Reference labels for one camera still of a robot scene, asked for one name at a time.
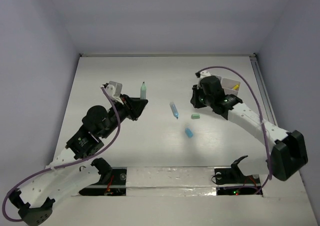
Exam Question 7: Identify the grey green marker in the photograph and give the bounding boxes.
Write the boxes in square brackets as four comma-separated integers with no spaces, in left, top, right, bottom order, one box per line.
[140,82,147,99]

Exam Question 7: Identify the green eraser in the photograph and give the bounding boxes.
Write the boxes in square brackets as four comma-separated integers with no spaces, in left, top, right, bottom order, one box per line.
[191,114,200,119]

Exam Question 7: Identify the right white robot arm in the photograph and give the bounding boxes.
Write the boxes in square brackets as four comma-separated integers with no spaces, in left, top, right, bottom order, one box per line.
[190,75,309,181]

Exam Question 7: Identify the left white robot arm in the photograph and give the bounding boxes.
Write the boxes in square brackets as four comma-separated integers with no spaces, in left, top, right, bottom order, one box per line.
[2,94,148,226]

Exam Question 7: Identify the blue marker upright tip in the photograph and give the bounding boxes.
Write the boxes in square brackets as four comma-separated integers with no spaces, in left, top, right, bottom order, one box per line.
[169,102,179,119]

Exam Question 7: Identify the short blue eraser cap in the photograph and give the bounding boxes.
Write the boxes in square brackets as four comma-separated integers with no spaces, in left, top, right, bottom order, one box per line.
[184,128,194,138]

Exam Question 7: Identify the white divided organizer box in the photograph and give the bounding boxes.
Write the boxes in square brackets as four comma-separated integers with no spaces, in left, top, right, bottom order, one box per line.
[216,75,241,96]

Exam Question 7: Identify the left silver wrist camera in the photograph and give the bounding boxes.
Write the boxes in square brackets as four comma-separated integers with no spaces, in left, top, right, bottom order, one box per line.
[101,81,123,101]

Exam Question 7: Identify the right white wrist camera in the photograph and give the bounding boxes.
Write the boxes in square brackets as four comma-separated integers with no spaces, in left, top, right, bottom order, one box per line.
[195,70,211,78]

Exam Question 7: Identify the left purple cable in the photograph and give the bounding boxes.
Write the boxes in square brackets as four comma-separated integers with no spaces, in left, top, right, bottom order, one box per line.
[1,86,122,222]

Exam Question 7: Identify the aluminium side rail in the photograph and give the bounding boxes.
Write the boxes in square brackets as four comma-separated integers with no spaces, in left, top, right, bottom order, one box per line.
[250,56,278,126]

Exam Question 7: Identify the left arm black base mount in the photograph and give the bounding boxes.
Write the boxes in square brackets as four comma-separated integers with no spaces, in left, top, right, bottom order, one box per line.
[78,168,127,197]

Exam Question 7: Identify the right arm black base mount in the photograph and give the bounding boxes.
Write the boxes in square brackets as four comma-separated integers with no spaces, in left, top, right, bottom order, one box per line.
[211,155,261,196]

